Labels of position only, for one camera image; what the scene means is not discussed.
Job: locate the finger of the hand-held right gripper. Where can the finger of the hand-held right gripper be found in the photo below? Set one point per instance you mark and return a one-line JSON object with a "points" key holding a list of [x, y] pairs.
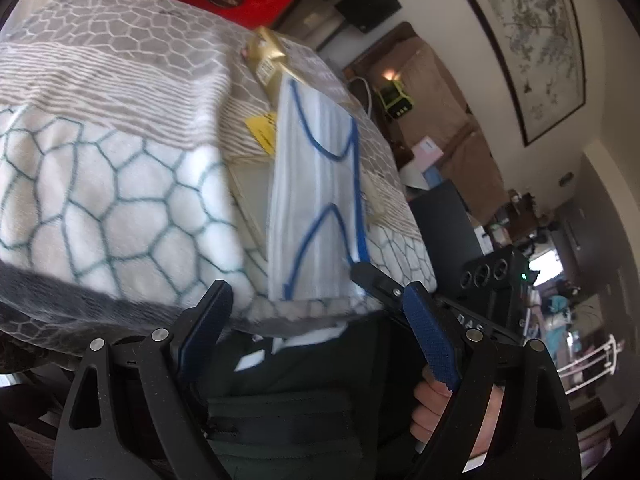
{"points": [[375, 282]]}

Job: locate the person's right hand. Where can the person's right hand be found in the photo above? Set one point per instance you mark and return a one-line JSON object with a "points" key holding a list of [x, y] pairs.
{"points": [[427, 410]]}

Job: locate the yellow envelope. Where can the yellow envelope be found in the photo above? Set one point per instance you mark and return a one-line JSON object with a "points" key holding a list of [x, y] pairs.
{"points": [[262, 132]]}

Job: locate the framed ink painting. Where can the framed ink painting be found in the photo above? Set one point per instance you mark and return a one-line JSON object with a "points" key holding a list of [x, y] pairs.
{"points": [[535, 45]]}

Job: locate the wall clock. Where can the wall clock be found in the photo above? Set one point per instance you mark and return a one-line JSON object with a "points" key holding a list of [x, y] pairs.
{"points": [[566, 179]]}

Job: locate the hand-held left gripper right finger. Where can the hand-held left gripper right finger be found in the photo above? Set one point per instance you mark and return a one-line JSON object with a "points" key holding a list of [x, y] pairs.
{"points": [[432, 340]]}

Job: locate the grey patterned blanket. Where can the grey patterned blanket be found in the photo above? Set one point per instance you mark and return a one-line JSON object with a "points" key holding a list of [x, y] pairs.
{"points": [[100, 185]]}

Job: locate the white drying rack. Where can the white drying rack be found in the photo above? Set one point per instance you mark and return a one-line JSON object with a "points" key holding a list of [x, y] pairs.
{"points": [[590, 360]]}

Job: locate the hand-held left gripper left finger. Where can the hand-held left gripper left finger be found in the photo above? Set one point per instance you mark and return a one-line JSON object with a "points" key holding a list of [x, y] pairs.
{"points": [[200, 330]]}

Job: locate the pink box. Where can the pink box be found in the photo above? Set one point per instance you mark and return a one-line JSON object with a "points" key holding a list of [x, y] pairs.
{"points": [[427, 155]]}

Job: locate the clear phone case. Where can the clear phone case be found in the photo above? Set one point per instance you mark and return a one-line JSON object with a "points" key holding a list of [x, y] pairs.
{"points": [[250, 200]]}

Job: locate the green black power station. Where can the green black power station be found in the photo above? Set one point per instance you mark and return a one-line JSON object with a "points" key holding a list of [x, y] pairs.
{"points": [[397, 100]]}

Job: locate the white blue face mask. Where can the white blue face mask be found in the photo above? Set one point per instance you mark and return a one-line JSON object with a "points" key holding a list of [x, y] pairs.
{"points": [[310, 185]]}

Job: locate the black speaker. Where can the black speaker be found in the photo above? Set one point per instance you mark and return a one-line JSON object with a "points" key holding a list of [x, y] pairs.
{"points": [[370, 5]]}

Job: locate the brown sofa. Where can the brown sofa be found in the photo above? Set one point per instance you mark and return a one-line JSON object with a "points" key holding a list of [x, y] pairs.
{"points": [[450, 125]]}

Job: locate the gold tissue packet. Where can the gold tissue packet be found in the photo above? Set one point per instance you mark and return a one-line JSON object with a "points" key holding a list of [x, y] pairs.
{"points": [[270, 55]]}

